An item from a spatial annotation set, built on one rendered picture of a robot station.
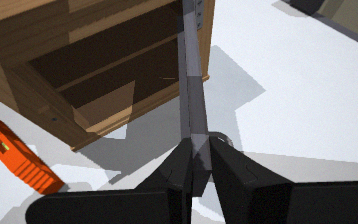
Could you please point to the brown wooden cabinet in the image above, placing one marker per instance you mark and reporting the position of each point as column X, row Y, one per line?
column 99, row 64

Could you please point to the dark grey block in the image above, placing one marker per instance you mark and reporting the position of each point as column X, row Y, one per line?
column 310, row 6

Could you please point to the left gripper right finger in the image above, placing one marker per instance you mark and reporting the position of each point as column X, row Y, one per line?
column 250, row 193

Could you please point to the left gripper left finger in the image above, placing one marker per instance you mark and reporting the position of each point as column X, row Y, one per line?
column 165, row 198

